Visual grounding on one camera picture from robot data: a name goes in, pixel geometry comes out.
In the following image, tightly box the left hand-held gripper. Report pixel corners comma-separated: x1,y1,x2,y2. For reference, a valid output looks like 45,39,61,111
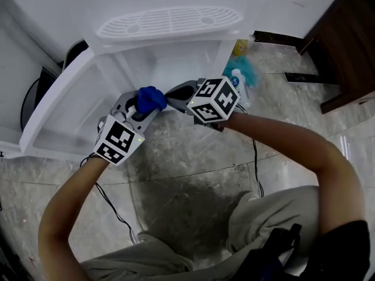
93,91,161,167

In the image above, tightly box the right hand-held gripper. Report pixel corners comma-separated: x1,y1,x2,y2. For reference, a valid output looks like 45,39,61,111
165,76,241,132

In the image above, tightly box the blue cloth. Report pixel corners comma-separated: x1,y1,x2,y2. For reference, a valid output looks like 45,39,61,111
136,85,169,114

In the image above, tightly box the person's left forearm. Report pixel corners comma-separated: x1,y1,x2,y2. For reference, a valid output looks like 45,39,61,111
37,156,110,281

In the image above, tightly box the person's right forearm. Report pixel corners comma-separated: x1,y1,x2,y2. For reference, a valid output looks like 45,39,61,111
218,112,367,237

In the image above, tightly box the white cabinet door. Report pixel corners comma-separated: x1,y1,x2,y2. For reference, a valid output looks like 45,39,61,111
19,49,147,161

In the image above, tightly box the teal cloth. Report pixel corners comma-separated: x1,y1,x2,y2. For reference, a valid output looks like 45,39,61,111
223,54,260,88

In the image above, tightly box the dark wooden cabinet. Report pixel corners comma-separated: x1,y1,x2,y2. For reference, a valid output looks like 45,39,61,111
296,0,375,115

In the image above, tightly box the white plastic bottle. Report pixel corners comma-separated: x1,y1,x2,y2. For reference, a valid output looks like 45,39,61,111
230,68,253,109

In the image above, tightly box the white drip tray grille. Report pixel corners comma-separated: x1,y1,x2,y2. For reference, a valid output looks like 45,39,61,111
96,6,244,41

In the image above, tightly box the yellow bottle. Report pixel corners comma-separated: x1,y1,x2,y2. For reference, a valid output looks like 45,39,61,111
233,35,256,59

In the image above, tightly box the black round object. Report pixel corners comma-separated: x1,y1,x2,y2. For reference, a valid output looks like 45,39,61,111
19,66,59,132

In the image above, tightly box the person's right leg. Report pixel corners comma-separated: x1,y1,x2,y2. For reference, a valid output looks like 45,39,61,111
226,185,321,276

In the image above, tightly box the person's leg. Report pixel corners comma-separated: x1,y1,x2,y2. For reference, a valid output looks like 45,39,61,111
79,231,195,281
226,185,321,276

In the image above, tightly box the person's left leg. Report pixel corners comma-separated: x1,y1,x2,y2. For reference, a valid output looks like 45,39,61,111
79,231,195,281

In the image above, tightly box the black waist bag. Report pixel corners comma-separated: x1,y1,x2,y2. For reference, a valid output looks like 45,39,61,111
233,223,303,281

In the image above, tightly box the person's black shirt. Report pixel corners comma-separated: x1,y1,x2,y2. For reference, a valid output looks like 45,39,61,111
303,220,372,281

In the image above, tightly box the thin black cable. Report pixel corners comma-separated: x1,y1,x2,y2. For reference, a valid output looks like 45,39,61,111
236,103,265,199
79,153,138,246

